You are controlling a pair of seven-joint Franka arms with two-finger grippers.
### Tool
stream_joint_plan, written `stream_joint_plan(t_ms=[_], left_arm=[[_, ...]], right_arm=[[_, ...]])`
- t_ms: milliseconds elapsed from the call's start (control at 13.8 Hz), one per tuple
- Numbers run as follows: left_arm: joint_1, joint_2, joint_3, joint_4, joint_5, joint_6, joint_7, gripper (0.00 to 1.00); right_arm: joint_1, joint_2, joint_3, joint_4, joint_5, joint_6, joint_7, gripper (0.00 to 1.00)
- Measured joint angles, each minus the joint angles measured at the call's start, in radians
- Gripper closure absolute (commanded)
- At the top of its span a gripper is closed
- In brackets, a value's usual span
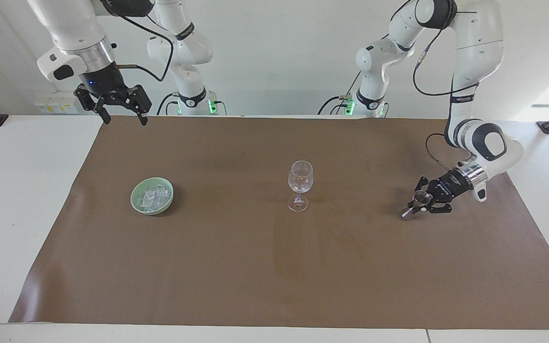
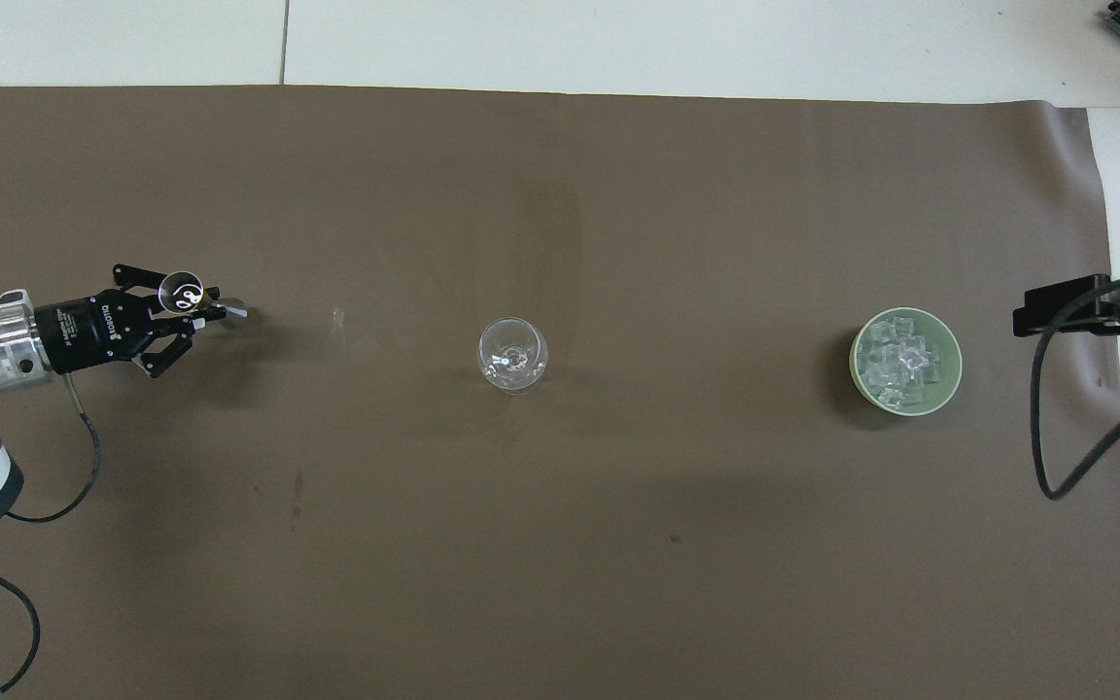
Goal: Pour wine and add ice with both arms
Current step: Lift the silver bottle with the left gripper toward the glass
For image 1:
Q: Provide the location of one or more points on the light green bowl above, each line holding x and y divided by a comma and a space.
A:
137, 200

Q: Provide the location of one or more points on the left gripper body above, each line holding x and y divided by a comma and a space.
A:
453, 186

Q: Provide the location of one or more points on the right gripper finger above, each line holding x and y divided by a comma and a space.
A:
140, 97
84, 97

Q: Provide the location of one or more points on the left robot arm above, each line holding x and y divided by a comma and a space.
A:
479, 38

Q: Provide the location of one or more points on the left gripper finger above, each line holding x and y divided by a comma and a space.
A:
439, 208
427, 184

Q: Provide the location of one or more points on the clear ice cube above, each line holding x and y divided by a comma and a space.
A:
149, 203
158, 192
148, 193

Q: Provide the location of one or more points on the clear wine glass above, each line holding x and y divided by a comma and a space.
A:
300, 177

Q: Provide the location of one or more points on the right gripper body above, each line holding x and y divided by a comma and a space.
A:
104, 81

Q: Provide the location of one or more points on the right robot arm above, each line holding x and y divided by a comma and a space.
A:
72, 24

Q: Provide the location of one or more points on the white wall socket strip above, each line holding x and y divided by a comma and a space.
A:
55, 105

